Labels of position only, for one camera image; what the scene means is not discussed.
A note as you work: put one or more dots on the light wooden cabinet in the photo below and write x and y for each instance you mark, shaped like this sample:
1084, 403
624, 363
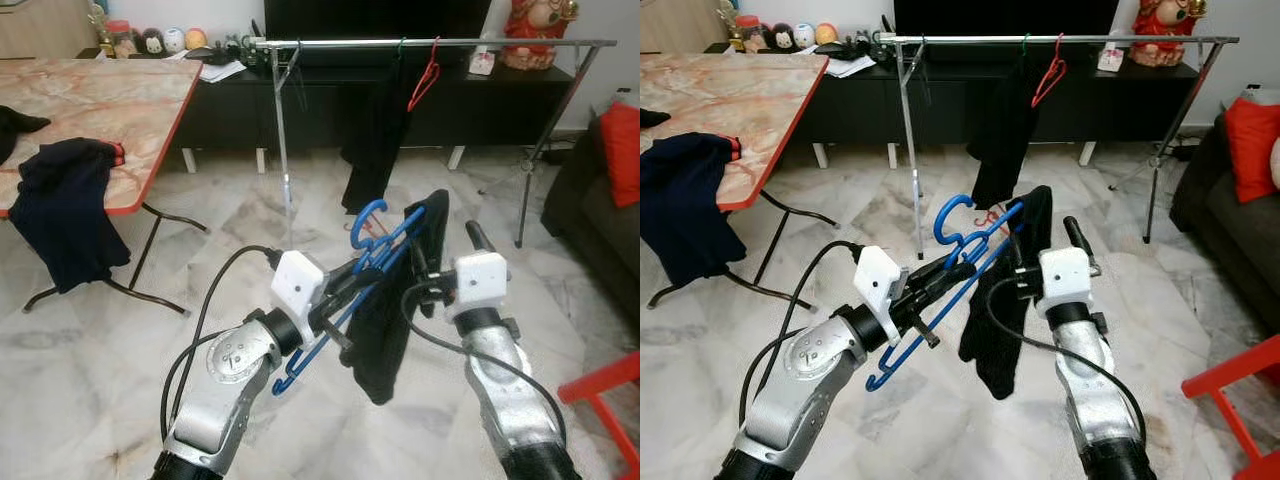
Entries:
40, 28
680, 25

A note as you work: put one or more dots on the white pink tissue box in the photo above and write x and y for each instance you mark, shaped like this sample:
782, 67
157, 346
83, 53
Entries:
1110, 58
482, 62

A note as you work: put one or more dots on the black flat television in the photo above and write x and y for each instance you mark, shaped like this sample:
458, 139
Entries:
375, 15
1005, 12

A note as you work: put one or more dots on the gold trophy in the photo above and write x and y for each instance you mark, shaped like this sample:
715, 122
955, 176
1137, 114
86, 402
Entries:
97, 25
730, 22

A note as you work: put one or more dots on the silver clothes rack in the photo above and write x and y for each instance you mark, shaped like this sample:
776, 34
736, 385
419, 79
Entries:
330, 43
960, 39

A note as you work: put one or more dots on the coral red plastic hanger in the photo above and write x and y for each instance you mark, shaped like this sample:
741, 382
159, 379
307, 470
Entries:
436, 68
1060, 65

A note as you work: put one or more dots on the blue plastic hanger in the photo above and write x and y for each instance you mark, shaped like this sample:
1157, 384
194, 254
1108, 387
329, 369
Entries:
940, 218
355, 222

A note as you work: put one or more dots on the navy blue shirt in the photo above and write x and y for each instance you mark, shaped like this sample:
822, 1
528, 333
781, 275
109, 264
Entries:
685, 205
62, 215

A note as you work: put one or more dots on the red laughing buddha statue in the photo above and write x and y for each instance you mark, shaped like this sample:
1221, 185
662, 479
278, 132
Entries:
535, 38
1165, 35

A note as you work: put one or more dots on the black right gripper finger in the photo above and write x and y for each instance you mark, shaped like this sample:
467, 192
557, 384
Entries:
1080, 245
481, 238

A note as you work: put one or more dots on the red lid snack jar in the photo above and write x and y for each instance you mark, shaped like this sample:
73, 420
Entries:
750, 35
120, 40

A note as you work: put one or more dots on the round orange plush toy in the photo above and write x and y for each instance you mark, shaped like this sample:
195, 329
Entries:
196, 38
826, 33

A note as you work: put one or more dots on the black crumpled garment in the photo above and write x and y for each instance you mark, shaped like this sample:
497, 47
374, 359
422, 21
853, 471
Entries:
15, 128
652, 116

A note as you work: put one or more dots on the round white plush toy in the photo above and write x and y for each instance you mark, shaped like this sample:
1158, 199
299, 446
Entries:
174, 40
804, 35

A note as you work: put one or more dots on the black TV console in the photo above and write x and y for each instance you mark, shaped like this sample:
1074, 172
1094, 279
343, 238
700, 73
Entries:
1110, 100
480, 105

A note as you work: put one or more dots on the red plastic stool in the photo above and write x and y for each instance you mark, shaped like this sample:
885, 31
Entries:
605, 378
1235, 370

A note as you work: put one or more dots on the black shirt green print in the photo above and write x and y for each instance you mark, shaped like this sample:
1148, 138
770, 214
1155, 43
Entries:
375, 130
1000, 130

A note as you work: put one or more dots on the red cushion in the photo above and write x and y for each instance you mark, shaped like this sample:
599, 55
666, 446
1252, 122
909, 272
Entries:
1252, 150
622, 150

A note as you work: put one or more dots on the dark grey fabric sofa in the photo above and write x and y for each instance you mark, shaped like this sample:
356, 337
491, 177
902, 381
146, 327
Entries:
1230, 240
595, 240

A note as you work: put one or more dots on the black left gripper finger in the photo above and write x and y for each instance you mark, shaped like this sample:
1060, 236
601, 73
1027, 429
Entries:
958, 265
950, 297
362, 292
372, 262

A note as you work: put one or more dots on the black knit garment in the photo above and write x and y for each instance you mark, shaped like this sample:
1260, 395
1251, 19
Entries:
390, 330
1000, 330

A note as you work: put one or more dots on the round black-haired plush toy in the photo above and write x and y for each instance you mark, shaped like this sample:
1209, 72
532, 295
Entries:
782, 38
151, 42

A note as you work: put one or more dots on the white paper stack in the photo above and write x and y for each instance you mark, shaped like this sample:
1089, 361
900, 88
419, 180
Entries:
220, 70
850, 66

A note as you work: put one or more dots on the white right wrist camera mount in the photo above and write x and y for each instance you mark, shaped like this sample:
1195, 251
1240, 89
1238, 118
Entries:
480, 282
1065, 275

